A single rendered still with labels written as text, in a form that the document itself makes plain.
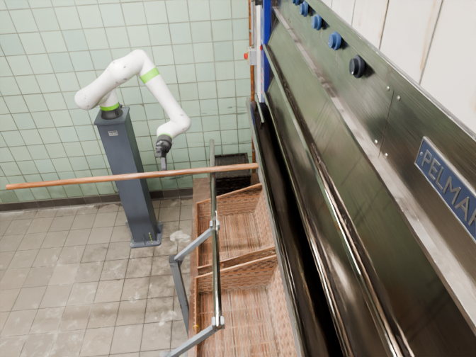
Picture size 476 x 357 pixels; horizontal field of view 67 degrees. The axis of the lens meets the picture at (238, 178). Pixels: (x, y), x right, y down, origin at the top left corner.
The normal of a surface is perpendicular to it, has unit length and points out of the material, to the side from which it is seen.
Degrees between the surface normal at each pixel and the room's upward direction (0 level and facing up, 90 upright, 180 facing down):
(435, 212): 90
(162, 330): 0
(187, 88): 90
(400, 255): 69
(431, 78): 90
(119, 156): 90
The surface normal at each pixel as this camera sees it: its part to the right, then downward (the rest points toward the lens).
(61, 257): -0.04, -0.79
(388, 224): -0.95, -0.19
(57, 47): 0.07, 0.61
